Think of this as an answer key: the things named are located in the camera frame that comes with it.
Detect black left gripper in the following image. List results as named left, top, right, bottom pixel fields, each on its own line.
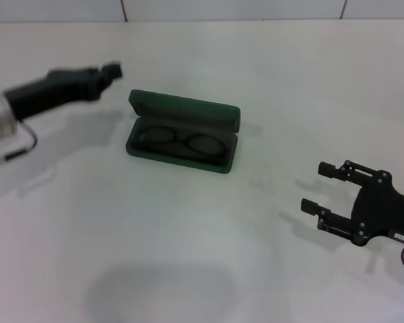
left=3, top=60, right=124, bottom=121

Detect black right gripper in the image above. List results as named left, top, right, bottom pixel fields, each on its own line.
left=300, top=160, right=404, bottom=248

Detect green glasses case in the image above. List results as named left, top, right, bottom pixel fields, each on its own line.
left=125, top=89, right=241, bottom=175

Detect black glasses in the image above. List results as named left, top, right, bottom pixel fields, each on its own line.
left=136, top=126, right=229, bottom=166

